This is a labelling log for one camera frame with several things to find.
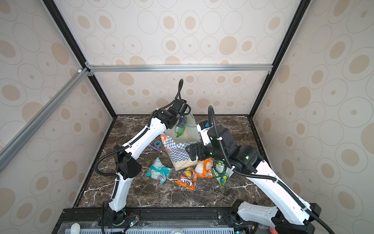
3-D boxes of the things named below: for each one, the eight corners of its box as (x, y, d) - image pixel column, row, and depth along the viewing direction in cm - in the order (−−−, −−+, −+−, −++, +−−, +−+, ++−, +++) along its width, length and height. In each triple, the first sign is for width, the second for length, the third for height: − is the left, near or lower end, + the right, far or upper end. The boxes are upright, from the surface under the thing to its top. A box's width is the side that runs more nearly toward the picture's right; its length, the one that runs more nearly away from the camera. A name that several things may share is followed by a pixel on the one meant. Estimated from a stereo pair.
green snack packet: (207, 174, 90) (208, 171, 86) (217, 162, 96) (219, 158, 92) (223, 187, 85) (224, 184, 81) (233, 174, 91) (235, 170, 87)
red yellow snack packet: (176, 183, 87) (176, 179, 82) (186, 168, 93) (186, 163, 88) (192, 193, 83) (192, 189, 79) (201, 177, 89) (202, 173, 85)
